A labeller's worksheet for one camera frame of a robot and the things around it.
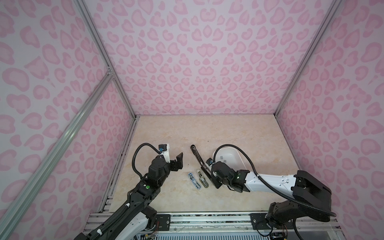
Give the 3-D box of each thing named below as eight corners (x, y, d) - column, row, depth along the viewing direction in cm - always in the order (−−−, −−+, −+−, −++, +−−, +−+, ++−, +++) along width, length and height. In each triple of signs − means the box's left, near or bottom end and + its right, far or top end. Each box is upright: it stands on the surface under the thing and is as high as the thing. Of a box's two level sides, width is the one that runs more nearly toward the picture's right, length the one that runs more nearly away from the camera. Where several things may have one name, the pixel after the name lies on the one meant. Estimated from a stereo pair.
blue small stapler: (198, 190, 85) (198, 189, 83) (187, 176, 91) (187, 174, 89) (202, 188, 86) (202, 186, 84) (191, 173, 92) (190, 171, 90)
